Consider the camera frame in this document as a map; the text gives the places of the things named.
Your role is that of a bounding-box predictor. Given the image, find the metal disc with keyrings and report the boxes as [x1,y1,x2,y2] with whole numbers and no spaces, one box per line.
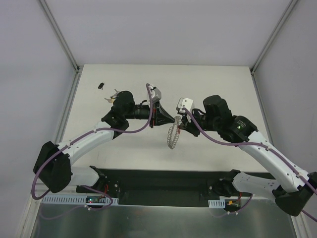
[167,116,181,149]

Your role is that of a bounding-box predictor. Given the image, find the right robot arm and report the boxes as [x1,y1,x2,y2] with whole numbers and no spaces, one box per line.
[176,95,317,216]

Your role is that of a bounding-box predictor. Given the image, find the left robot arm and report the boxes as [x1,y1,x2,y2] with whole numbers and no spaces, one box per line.
[33,88,175,193]

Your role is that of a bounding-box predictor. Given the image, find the blue tag key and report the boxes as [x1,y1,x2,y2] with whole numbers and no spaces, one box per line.
[111,89,120,98]

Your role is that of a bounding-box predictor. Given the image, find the yellow tag key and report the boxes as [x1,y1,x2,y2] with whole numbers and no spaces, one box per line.
[105,98,115,103]

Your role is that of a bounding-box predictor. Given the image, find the black key fob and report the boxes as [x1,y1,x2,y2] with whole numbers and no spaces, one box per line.
[98,82,105,90]

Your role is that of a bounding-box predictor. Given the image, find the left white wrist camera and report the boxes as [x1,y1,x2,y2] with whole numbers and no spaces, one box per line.
[147,85,161,104]

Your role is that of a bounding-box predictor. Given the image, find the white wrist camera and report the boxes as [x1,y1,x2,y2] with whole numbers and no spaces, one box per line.
[147,85,161,104]
[176,98,195,122]

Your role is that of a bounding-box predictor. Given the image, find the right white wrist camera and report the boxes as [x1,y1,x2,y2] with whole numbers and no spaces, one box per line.
[176,98,195,122]

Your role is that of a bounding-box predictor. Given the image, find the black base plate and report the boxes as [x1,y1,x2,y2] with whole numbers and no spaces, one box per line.
[75,167,278,208]

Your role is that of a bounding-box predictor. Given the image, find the right white cable duct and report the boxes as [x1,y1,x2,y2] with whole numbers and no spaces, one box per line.
[208,199,226,209]

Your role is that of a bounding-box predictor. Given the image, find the white cable duct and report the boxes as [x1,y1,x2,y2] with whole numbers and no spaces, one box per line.
[42,195,119,206]
[208,199,226,209]

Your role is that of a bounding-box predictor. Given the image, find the left aluminium frame post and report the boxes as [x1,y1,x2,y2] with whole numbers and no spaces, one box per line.
[38,0,80,72]

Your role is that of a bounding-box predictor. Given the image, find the aluminium frame post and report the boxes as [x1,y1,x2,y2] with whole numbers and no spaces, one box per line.
[250,0,300,75]
[38,0,80,72]

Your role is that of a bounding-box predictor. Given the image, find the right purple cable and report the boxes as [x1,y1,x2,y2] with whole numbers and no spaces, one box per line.
[183,108,317,223]

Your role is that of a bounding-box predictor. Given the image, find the purple cable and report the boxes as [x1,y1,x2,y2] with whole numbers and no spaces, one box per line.
[183,108,317,223]
[31,83,156,211]

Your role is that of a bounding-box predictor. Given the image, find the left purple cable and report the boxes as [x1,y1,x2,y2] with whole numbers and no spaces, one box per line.
[31,83,156,211]

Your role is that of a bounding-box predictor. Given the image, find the left white cable duct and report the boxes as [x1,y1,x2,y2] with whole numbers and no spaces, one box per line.
[42,195,119,206]

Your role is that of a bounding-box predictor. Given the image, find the right aluminium frame post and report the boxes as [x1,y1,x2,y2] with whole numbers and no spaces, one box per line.
[250,0,300,75]

